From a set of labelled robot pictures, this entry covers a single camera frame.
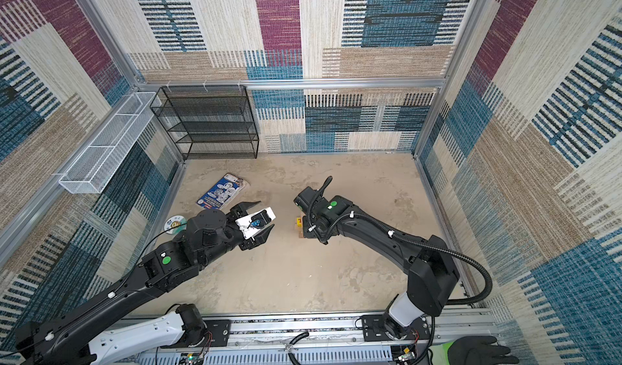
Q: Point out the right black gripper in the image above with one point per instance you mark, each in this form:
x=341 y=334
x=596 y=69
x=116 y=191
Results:
x=308 y=232

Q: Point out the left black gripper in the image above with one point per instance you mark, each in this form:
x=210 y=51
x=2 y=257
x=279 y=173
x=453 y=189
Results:
x=238 y=211

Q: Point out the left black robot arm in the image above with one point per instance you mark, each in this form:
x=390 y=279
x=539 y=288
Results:
x=86 y=335

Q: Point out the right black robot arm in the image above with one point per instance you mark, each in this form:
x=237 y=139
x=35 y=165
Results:
x=432 y=273

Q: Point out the black and green gloved hand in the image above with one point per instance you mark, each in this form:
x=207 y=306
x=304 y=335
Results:
x=471 y=350

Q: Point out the blue paperback comic book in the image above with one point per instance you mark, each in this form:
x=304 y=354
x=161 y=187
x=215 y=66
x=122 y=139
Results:
x=222 y=193

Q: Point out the round tin can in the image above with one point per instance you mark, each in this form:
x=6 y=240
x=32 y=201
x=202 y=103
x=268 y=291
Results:
x=175 y=224

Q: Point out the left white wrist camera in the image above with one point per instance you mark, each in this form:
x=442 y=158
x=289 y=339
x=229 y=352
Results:
x=253 y=224

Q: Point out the black wire mesh shelf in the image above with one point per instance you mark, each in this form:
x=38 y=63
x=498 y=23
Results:
x=208 y=122

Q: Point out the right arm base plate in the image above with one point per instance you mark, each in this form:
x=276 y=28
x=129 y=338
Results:
x=374 y=329

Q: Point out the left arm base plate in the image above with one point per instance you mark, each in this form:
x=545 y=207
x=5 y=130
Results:
x=215 y=333

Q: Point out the white wire mesh basket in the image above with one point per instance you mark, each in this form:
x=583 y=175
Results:
x=96 y=165

